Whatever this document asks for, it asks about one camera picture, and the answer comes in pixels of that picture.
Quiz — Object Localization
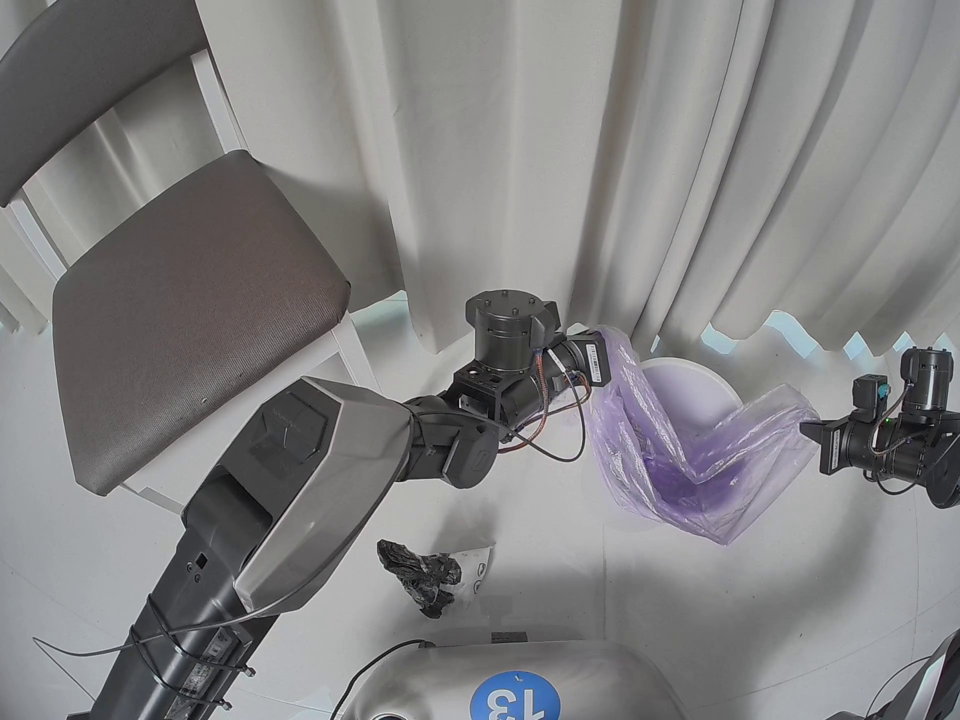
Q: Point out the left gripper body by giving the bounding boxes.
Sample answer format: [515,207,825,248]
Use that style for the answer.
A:
[535,330,613,412]

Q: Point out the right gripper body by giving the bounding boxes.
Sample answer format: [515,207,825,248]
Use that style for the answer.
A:
[817,414,933,480]

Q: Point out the purple plastic bag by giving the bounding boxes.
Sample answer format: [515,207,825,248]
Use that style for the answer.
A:
[584,324,819,550]

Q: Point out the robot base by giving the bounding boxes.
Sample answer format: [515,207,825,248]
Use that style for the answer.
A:
[339,630,708,720]

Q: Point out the white trash bin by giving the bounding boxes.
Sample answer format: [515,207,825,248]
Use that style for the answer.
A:
[619,356,746,482]

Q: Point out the clear printed wrapper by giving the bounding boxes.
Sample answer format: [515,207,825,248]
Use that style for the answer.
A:
[448,543,498,600]

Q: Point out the white curtain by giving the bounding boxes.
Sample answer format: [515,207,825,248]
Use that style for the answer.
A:
[0,0,960,360]

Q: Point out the crumpled black plastic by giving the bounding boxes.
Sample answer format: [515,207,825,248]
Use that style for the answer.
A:
[376,538,465,621]

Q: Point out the grey padded white chair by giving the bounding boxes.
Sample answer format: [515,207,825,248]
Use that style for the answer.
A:
[0,0,378,517]

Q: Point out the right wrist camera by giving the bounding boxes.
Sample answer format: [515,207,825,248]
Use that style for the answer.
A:
[853,374,893,423]

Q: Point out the black cable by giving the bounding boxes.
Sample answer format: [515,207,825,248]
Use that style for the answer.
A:
[328,639,435,720]

